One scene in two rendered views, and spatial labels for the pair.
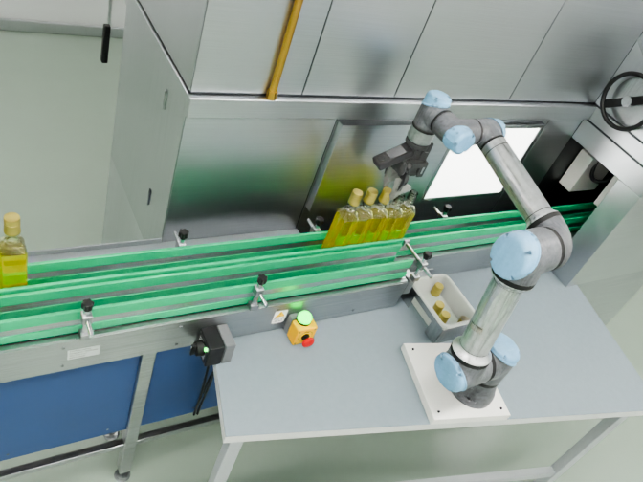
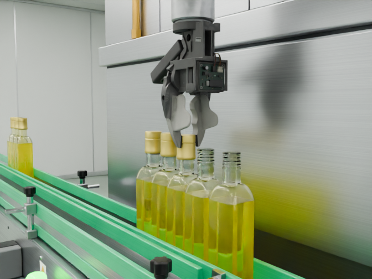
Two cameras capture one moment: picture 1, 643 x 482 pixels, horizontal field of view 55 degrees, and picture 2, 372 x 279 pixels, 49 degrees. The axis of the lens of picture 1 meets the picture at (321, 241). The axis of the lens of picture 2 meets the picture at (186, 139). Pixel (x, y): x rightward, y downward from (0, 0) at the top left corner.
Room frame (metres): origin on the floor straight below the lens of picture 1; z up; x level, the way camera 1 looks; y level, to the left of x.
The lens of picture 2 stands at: (1.70, -0.87, 1.22)
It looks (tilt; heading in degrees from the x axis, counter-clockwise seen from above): 5 degrees down; 95
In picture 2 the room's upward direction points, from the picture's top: straight up
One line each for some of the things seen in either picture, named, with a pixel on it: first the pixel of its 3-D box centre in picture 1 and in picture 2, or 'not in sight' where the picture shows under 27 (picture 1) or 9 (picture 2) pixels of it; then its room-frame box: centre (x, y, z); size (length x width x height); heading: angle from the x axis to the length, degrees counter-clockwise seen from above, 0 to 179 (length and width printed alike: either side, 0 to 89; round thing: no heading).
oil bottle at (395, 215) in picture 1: (383, 230); (205, 238); (1.66, -0.18, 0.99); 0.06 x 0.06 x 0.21; 42
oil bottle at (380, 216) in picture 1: (368, 230); (186, 229); (1.63, -0.13, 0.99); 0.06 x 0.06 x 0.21; 41
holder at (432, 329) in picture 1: (434, 302); not in sight; (1.65, -0.45, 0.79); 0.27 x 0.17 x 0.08; 42
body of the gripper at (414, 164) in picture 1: (411, 156); (195, 60); (1.65, -0.15, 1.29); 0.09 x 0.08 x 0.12; 131
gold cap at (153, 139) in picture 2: (355, 197); (153, 141); (1.55, -0.04, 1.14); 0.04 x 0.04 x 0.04
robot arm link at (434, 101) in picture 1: (432, 112); not in sight; (1.64, -0.15, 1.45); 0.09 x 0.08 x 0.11; 44
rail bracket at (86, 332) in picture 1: (88, 327); not in sight; (0.89, 0.44, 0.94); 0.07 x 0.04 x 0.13; 42
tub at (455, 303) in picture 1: (440, 307); not in sight; (1.63, -0.47, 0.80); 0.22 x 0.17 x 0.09; 42
